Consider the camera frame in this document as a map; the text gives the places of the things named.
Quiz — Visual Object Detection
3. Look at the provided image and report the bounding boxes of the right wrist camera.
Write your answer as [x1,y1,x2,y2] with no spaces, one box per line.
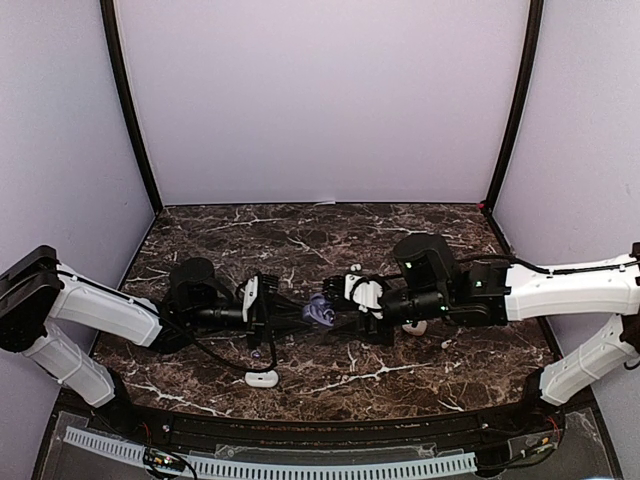
[344,274,384,319]

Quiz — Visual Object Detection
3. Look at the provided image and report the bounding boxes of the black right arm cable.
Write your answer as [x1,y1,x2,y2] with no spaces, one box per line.
[449,254,640,281]

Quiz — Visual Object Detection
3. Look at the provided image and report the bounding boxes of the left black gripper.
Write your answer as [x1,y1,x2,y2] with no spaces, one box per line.
[187,292,311,350]

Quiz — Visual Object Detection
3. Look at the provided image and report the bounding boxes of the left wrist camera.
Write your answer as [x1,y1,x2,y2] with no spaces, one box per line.
[242,276,259,324]

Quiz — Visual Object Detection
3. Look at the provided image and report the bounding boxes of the left black frame post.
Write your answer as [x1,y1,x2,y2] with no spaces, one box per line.
[99,0,164,216]

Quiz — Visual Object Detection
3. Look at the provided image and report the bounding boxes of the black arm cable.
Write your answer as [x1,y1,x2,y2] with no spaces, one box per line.
[449,254,640,281]
[164,274,281,374]

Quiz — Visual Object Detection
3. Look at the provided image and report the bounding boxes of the white oval charging case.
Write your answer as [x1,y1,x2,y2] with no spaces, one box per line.
[244,370,279,389]

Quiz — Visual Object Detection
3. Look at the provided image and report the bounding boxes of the black frame post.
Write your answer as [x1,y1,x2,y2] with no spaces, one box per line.
[99,0,164,216]
[482,0,545,216]

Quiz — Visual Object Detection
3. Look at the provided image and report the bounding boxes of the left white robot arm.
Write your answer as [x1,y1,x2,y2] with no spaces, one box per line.
[1,245,308,436]

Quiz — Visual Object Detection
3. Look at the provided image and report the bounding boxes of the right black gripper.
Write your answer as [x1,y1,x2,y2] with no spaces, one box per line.
[328,275,450,348]

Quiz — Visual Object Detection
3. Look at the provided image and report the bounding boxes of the white slotted cable duct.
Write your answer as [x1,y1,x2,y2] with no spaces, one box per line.
[63,427,477,479]

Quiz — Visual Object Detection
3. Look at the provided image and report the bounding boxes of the beige square charging case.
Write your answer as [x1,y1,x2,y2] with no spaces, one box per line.
[402,321,427,336]

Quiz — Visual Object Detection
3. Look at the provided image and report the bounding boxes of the black front rail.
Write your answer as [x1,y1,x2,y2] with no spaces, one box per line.
[132,405,524,449]

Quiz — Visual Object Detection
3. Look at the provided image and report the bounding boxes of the right black frame post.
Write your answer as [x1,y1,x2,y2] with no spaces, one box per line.
[482,0,545,216]

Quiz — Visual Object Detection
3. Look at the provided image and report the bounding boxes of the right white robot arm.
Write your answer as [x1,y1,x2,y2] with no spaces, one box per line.
[323,233,639,434]

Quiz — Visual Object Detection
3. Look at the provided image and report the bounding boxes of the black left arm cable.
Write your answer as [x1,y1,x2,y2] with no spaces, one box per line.
[164,274,281,374]

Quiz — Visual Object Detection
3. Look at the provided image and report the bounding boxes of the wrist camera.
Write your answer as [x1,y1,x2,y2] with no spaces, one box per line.
[242,276,259,324]
[344,274,384,319]

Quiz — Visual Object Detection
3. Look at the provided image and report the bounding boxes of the purple round charging case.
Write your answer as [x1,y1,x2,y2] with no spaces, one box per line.
[302,293,335,327]

